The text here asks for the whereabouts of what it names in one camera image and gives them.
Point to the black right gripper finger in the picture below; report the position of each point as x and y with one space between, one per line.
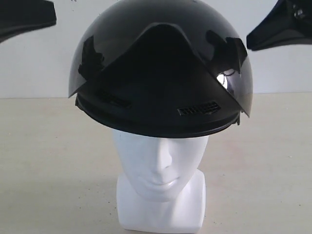
288 23

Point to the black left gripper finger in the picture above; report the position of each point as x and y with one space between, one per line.
22 16

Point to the black helmet with visor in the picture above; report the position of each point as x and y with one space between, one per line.
162 68

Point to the white mannequin head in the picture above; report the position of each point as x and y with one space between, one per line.
161 190

